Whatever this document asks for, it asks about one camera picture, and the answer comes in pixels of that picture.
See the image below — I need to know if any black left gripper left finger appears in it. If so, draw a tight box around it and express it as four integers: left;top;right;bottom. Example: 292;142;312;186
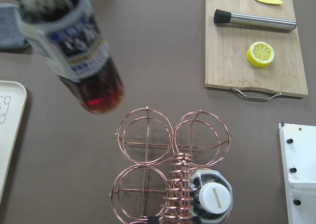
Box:
148;216;160;224

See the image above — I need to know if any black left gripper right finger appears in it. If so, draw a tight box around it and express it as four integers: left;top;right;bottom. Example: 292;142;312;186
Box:
190;216;202;224

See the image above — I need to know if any copper wire bottle basket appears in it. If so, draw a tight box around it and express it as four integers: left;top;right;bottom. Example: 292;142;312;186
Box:
109;107;231;224

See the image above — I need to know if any tea bottle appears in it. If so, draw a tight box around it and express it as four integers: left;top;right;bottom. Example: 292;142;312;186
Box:
190;169;233;224
17;0;123;114

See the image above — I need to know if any tea bottle front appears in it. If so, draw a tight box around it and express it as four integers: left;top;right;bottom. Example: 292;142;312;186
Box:
190;169;233;224

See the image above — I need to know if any half lemon slice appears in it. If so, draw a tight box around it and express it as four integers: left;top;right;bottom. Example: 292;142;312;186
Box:
246;41;275;68

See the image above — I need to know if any wooden cutting board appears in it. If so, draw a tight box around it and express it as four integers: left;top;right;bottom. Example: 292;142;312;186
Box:
204;0;309;101

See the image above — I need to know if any cream rabbit serving tray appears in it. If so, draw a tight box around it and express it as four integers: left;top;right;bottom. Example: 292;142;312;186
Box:
0;80;27;194

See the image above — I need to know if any steel muddler black tip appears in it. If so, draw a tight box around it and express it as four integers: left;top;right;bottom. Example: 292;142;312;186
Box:
213;9;297;31

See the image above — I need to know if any folded grey cloth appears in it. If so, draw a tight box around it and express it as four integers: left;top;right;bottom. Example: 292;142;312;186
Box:
0;3;30;50

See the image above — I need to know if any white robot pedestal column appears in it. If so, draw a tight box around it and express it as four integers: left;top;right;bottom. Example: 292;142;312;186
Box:
279;123;316;224

